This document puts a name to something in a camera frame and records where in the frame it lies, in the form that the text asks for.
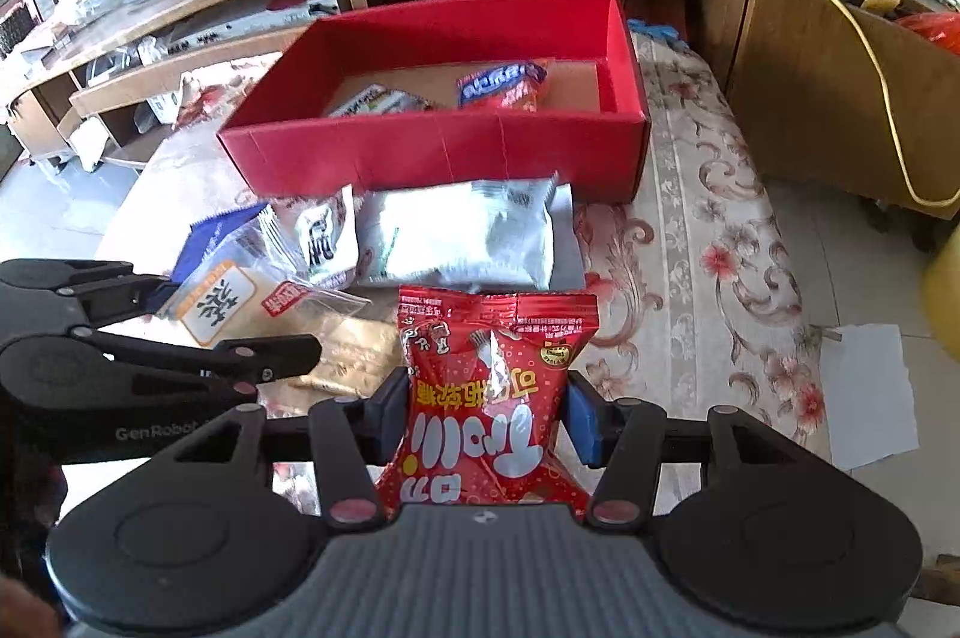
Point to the white media player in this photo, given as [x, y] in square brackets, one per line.
[225, 35]

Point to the white paper sheet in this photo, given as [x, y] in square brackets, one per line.
[862, 398]

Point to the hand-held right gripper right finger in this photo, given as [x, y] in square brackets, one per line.
[586, 419]

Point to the floral tablecloth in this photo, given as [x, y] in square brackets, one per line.
[697, 218]

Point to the gold foil snack packet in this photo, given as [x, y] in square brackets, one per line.
[360, 346]

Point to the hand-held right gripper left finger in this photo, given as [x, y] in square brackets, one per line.
[386, 417]

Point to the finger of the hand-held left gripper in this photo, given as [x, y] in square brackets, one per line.
[112, 295]
[247, 359]

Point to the white printed snack packet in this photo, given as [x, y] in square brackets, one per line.
[382, 102]

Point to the red plastic bag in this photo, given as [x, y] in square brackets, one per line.
[937, 29]

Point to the blue and red snack packet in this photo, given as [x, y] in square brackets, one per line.
[502, 87]

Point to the clear bag with yellow label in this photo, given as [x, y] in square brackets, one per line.
[217, 304]

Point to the silver white snack packet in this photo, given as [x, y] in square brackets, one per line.
[465, 233]

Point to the blue plastic bag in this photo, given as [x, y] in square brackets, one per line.
[656, 31]

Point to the dark blue snack packet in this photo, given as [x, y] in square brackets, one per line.
[214, 237]

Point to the red cardboard box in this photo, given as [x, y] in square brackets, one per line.
[450, 158]

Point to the small white black-print packet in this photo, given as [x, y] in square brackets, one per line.
[319, 237]

